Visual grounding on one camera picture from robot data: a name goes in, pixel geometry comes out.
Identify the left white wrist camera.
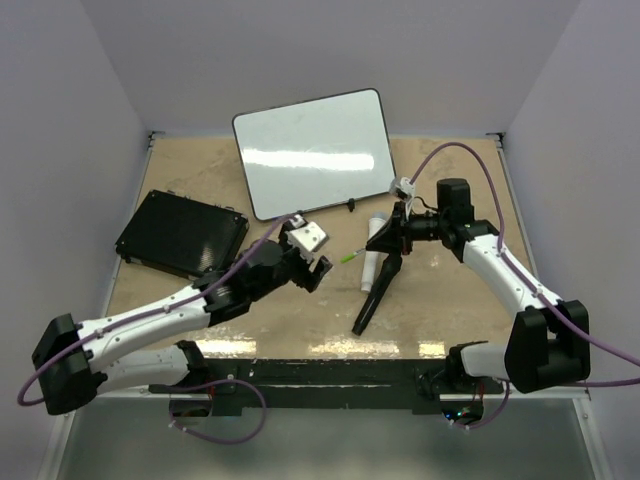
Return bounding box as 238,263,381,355
287,214,329,256

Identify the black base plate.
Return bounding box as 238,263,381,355
179,359,479,415

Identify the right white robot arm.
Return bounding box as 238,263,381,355
352,177,591,393

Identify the green whiteboard marker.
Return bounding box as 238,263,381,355
340,248,366,264

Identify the white rectangular whiteboard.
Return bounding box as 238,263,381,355
232,88,396,221

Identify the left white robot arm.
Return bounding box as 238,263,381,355
32,221,332,415

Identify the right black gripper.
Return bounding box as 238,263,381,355
367,201,448,256

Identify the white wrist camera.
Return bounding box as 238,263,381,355
287,214,329,256
389,177,416,216

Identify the white microphone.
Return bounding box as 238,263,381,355
361,212,388,293

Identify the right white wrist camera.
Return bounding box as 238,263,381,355
389,177,416,216

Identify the aluminium frame rail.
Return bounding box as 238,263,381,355
36,387,151,480

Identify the black flat case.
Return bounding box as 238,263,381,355
115,190,249,279

